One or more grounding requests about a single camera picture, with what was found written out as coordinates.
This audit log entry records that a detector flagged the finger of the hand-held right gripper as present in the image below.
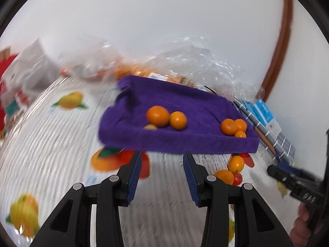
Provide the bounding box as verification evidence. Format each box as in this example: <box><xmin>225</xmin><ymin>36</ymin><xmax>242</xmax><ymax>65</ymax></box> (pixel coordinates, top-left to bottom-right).
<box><xmin>267</xmin><ymin>165</ymin><xmax>299</xmax><ymax>189</ymax></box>
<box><xmin>279</xmin><ymin>162</ymin><xmax>318</xmax><ymax>179</ymax></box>

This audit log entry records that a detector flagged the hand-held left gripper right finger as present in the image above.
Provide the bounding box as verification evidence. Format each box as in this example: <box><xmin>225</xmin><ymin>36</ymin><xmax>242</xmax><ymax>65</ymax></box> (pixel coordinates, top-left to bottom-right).
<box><xmin>183</xmin><ymin>151</ymin><xmax>293</xmax><ymax>247</ymax></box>

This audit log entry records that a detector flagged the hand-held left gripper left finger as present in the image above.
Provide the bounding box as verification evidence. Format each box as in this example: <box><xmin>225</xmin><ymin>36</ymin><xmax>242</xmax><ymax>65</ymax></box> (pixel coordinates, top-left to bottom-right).
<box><xmin>30</xmin><ymin>150</ymin><xmax>143</xmax><ymax>247</ymax></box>

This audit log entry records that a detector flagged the large orange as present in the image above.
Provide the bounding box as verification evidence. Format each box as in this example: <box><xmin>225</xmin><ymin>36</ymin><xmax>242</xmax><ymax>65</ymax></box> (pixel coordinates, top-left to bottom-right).
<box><xmin>146</xmin><ymin>105</ymin><xmax>170</xmax><ymax>127</ymax></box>
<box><xmin>220</xmin><ymin>118</ymin><xmax>237</xmax><ymax>136</ymax></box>

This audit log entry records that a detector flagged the purple towel-covered tray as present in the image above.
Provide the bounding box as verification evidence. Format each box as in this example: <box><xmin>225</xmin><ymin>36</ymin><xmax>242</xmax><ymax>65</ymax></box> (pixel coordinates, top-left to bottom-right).
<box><xmin>98</xmin><ymin>75</ymin><xmax>260</xmax><ymax>155</ymax></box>

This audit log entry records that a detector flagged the person's right hand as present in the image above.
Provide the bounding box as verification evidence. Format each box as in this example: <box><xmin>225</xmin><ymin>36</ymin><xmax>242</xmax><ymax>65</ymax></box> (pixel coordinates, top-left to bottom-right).
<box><xmin>290</xmin><ymin>204</ymin><xmax>313</xmax><ymax>247</ymax></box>

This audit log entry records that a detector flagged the grey plaid cloth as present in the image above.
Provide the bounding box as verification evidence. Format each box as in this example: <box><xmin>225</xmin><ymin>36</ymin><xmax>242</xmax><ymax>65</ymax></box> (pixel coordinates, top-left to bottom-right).
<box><xmin>233</xmin><ymin>100</ymin><xmax>296</xmax><ymax>166</ymax></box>

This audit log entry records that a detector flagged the oblong orange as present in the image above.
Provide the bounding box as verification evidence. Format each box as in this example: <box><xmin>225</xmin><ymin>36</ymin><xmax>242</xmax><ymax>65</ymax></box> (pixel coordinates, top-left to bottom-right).
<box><xmin>214</xmin><ymin>170</ymin><xmax>235</xmax><ymax>185</ymax></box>

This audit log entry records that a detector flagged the wooden stick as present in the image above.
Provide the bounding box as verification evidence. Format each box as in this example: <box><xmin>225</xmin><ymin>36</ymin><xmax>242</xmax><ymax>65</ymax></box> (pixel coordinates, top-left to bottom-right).
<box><xmin>253</xmin><ymin>126</ymin><xmax>277</xmax><ymax>155</ymax></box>

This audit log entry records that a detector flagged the blue cardboard box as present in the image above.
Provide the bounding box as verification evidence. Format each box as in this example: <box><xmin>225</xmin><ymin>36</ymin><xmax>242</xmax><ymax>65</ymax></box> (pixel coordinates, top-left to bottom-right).
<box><xmin>242</xmin><ymin>99</ymin><xmax>279</xmax><ymax>134</ymax></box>

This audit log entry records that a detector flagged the fruit-printed tablecloth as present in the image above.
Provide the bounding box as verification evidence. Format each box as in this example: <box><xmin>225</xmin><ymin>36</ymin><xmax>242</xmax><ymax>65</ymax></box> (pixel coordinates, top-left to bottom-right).
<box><xmin>0</xmin><ymin>76</ymin><xmax>291</xmax><ymax>247</ymax></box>

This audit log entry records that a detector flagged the labelled bag of oranges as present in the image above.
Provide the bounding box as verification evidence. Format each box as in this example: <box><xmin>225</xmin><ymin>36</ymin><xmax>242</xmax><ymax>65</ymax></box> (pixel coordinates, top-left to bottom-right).
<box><xmin>116</xmin><ymin>64</ymin><xmax>196</xmax><ymax>86</ymax></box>

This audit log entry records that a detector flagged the crumpled clear plastic wrap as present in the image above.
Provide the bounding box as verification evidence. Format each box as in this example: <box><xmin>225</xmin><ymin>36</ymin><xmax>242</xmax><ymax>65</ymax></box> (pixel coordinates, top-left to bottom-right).
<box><xmin>149</xmin><ymin>37</ymin><xmax>265</xmax><ymax>101</ymax></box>

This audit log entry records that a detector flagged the clear plastic bag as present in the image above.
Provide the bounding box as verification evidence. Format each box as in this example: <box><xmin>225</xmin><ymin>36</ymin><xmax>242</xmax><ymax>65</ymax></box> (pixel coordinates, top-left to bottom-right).
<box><xmin>58</xmin><ymin>40</ymin><xmax>124</xmax><ymax>83</ymax></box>

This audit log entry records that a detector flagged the red white packet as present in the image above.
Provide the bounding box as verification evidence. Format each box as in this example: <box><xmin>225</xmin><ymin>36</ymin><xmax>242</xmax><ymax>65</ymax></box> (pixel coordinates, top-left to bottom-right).
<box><xmin>15</xmin><ymin>90</ymin><xmax>30</xmax><ymax>106</ymax></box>

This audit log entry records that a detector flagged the teal white box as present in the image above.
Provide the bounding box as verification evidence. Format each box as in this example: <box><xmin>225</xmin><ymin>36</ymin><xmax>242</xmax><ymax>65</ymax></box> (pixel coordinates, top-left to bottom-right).
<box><xmin>6</xmin><ymin>100</ymin><xmax>18</xmax><ymax>116</ymax></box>

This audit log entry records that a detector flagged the grey plastic bag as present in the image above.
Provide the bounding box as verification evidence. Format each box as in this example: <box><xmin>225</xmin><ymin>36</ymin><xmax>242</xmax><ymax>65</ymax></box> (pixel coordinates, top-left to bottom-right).
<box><xmin>8</xmin><ymin>38</ymin><xmax>61</xmax><ymax>93</ymax></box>

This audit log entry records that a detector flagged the red paper bag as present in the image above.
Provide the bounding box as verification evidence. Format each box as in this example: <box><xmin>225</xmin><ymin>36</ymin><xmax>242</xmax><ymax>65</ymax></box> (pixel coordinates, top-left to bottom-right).
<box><xmin>0</xmin><ymin>54</ymin><xmax>20</xmax><ymax>132</ymax></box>

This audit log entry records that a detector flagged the wooden headboard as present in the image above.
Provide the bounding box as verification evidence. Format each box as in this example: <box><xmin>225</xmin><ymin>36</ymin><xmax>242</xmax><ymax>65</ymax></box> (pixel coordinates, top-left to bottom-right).
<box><xmin>0</xmin><ymin>46</ymin><xmax>13</xmax><ymax>59</ymax></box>

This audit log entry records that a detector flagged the brown wooden door frame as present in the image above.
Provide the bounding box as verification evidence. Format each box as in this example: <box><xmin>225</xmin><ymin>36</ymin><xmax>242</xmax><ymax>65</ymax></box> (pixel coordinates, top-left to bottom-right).
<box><xmin>261</xmin><ymin>0</ymin><xmax>293</xmax><ymax>101</ymax></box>

